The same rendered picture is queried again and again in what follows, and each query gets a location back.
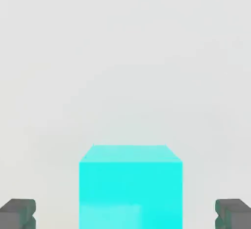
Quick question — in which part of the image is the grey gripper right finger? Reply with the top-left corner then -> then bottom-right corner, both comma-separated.
215,198 -> 251,229

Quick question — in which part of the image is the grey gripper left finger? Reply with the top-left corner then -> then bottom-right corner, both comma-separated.
0,198 -> 37,229

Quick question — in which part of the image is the small cyan cube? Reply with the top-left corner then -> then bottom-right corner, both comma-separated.
78,143 -> 183,229

